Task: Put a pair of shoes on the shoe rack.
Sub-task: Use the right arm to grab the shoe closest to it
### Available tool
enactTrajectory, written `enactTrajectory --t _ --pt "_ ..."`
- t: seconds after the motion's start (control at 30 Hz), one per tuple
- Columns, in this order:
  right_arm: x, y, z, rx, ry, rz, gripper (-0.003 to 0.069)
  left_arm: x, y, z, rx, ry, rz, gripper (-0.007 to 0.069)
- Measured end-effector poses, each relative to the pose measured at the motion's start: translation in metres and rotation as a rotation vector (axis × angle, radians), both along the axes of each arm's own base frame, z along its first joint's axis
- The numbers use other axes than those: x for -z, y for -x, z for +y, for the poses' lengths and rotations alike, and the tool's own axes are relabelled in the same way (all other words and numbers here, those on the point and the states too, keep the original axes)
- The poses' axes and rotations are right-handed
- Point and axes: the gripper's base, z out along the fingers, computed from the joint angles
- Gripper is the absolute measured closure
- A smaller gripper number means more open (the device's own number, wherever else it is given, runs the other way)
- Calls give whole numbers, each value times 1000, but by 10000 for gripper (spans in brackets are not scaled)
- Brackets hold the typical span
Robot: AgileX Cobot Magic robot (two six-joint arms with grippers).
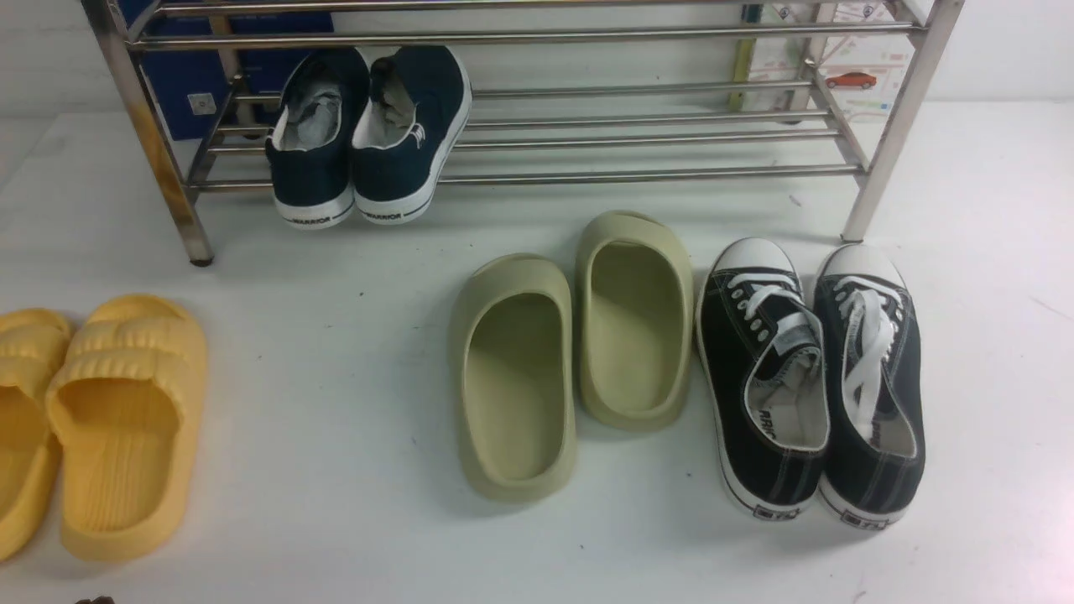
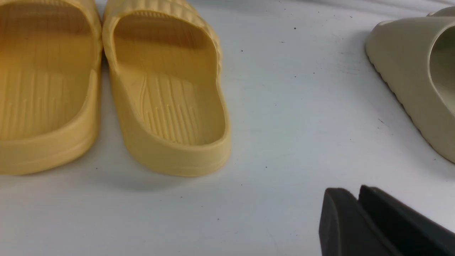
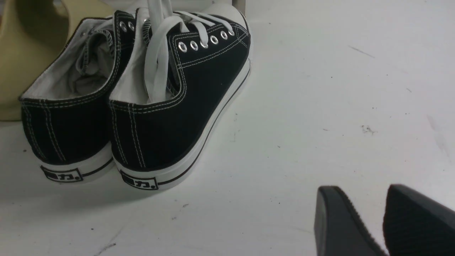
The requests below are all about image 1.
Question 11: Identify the black canvas sneaker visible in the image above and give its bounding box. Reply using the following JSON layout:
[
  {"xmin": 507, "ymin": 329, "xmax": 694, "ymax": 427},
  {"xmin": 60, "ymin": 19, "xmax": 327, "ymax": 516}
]
[
  {"xmin": 813, "ymin": 243, "xmax": 927, "ymax": 531},
  {"xmin": 694, "ymin": 238, "xmax": 830, "ymax": 523}
]

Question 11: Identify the stainless steel shoe rack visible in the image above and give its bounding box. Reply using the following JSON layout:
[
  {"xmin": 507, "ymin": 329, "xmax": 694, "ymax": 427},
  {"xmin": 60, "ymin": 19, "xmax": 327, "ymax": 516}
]
[{"xmin": 83, "ymin": 1, "xmax": 964, "ymax": 268}]

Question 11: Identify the blue box behind rack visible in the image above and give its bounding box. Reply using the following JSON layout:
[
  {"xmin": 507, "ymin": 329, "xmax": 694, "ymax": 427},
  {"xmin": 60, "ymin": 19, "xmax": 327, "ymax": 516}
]
[{"xmin": 144, "ymin": 13, "xmax": 334, "ymax": 140}]

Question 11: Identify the right olive foam slipper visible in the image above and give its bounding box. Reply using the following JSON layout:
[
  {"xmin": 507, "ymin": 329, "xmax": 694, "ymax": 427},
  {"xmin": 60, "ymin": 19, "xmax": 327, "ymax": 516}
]
[{"xmin": 575, "ymin": 211, "xmax": 695, "ymax": 432}]

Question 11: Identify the olive foam slipper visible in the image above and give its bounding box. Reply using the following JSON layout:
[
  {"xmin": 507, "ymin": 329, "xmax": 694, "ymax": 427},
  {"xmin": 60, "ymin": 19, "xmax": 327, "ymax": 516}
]
[
  {"xmin": 446, "ymin": 253, "xmax": 578, "ymax": 504},
  {"xmin": 575, "ymin": 211, "xmax": 695, "ymax": 432}
]

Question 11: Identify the left olive foam slipper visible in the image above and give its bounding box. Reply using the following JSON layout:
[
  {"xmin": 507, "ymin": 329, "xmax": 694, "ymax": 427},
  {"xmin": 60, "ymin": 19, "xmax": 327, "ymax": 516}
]
[{"xmin": 446, "ymin": 253, "xmax": 578, "ymax": 504}]

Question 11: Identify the right navy canvas sneaker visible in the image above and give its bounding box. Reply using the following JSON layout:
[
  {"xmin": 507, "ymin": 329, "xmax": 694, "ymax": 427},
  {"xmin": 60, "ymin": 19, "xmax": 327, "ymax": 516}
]
[{"xmin": 349, "ymin": 45, "xmax": 473, "ymax": 225}]

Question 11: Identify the navy canvas sneaker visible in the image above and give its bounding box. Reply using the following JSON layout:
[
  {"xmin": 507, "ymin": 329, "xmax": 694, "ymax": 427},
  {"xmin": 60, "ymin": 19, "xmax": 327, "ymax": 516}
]
[
  {"xmin": 265, "ymin": 47, "xmax": 371, "ymax": 230},
  {"xmin": 349, "ymin": 45, "xmax": 473, "ymax": 225}
]

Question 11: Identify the left navy canvas sneaker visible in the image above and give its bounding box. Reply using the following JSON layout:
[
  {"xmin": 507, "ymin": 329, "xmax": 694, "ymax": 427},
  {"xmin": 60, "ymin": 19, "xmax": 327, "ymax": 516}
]
[{"xmin": 265, "ymin": 47, "xmax": 371, "ymax": 230}]

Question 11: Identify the white poster with red car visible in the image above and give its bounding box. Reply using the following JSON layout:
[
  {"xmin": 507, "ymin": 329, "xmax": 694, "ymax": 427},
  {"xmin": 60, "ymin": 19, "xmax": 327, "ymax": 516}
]
[{"xmin": 732, "ymin": 1, "xmax": 914, "ymax": 123}]

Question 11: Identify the right yellow foam slipper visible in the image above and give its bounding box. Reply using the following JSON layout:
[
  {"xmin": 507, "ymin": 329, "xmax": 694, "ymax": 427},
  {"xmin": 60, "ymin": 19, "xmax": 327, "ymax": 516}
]
[{"xmin": 44, "ymin": 294, "xmax": 208, "ymax": 562}]

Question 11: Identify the yellow foam slipper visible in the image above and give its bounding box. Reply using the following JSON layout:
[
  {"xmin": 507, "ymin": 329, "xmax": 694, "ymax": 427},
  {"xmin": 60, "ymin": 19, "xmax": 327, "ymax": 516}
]
[
  {"xmin": 44, "ymin": 294, "xmax": 208, "ymax": 562},
  {"xmin": 1, "ymin": 307, "xmax": 72, "ymax": 560}
]

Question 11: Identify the left yellow foam slipper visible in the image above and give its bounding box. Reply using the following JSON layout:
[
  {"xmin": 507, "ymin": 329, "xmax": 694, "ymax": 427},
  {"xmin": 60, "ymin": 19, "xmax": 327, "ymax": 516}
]
[{"xmin": 1, "ymin": 307, "xmax": 72, "ymax": 560}]

